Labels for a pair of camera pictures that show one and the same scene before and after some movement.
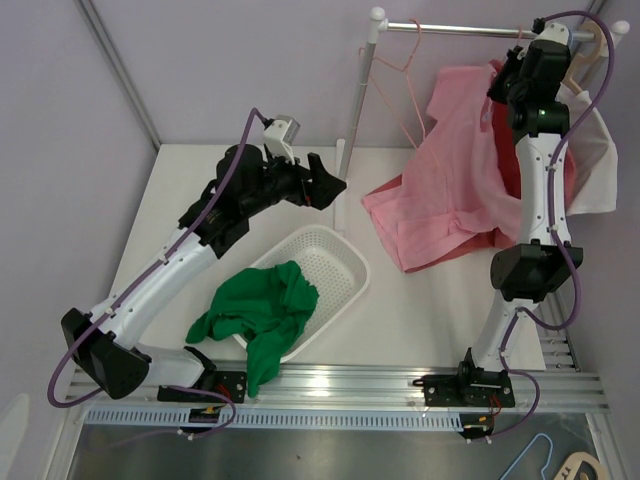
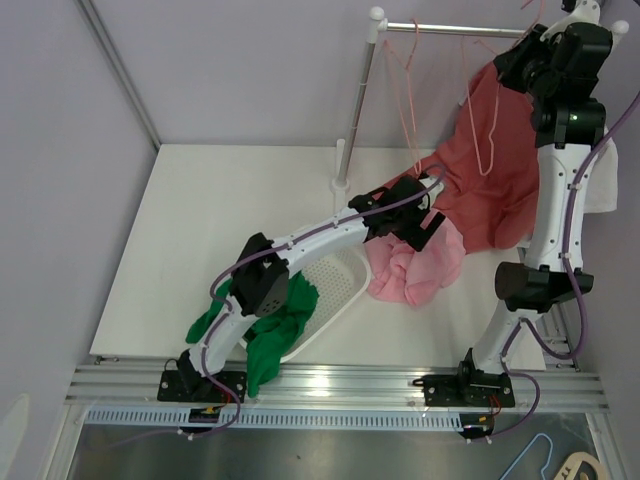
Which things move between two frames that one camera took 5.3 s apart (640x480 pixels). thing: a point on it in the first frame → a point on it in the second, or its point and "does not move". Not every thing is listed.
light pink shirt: (456, 189) → (398, 272)
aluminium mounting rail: (365, 389) does not move
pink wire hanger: (407, 77) → (388, 48)
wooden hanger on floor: (570, 469) does not move
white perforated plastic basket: (331, 264) does not move
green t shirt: (260, 306) does not move
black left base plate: (230, 384) does not move
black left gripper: (322, 189) → (415, 237)
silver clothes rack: (378, 28) does not move
